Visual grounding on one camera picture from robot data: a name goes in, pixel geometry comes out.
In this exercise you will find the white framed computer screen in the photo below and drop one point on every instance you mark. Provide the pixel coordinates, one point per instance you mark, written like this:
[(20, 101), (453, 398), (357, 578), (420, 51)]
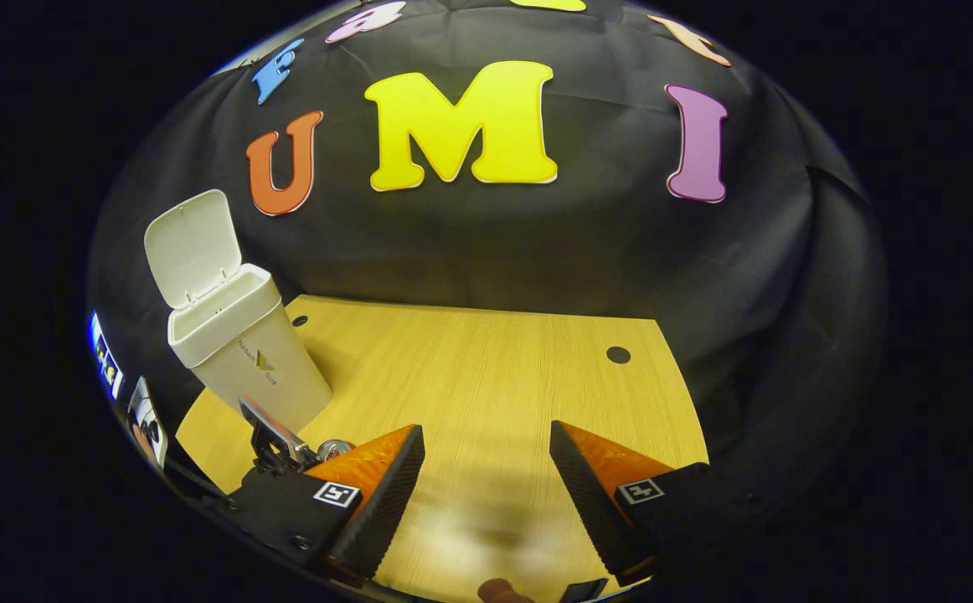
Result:
[(148, 421)]

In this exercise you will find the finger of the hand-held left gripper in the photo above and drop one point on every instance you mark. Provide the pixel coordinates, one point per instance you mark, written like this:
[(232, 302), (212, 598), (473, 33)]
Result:
[(273, 429)]

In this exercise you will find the black backdrop cloth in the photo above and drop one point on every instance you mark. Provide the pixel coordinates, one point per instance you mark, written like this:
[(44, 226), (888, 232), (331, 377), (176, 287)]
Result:
[(620, 251)]

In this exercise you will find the lit computer screen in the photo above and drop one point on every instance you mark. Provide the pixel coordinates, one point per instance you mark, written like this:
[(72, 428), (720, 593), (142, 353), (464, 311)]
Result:
[(105, 358)]

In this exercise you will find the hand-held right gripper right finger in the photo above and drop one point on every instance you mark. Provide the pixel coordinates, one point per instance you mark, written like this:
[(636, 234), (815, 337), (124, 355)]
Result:
[(587, 494)]

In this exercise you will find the red pop can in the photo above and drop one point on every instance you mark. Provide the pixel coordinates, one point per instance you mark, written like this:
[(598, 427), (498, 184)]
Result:
[(334, 450)]

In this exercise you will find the white desktop garbage bin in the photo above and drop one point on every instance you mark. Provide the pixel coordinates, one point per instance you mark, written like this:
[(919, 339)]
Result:
[(239, 339)]

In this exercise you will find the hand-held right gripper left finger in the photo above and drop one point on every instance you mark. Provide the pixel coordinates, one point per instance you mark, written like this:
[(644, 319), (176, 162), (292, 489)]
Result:
[(390, 494)]

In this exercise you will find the wooden desktop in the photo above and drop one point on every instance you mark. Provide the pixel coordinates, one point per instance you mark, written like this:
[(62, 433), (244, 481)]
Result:
[(470, 377)]

